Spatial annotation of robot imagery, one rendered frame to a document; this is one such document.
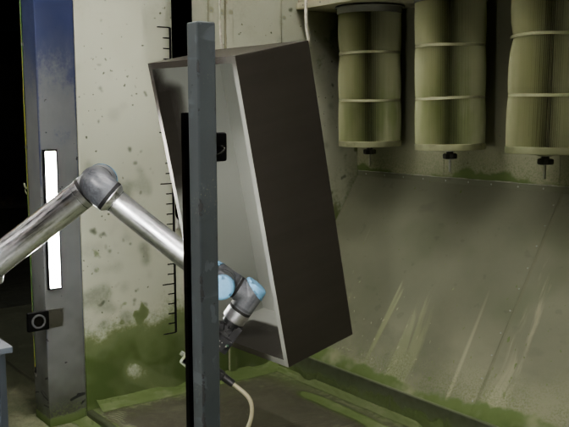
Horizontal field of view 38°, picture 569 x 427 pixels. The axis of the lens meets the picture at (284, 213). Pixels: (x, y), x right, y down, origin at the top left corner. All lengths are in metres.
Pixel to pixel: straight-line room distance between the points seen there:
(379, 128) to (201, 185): 2.45
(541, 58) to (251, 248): 1.49
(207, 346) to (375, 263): 2.45
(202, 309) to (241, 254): 1.80
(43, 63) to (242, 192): 1.04
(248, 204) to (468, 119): 1.07
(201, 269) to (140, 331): 2.21
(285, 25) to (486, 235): 1.53
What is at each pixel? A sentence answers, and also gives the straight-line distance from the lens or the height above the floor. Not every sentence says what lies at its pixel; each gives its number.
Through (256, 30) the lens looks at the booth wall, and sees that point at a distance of 4.38.
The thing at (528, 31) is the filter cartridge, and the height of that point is 1.75.
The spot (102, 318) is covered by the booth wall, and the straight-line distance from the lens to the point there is 4.03.
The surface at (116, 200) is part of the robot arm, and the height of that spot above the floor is 1.14.
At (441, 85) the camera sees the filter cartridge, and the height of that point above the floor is 1.56.
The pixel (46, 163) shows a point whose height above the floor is 1.22.
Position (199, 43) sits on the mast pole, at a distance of 1.92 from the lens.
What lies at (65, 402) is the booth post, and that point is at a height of 0.11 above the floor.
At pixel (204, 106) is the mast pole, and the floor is 1.45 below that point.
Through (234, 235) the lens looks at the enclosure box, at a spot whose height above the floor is 0.89.
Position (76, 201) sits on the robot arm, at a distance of 3.04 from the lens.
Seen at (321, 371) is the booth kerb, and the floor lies 0.12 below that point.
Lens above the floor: 1.44
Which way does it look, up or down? 7 degrees down
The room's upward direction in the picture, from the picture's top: straight up
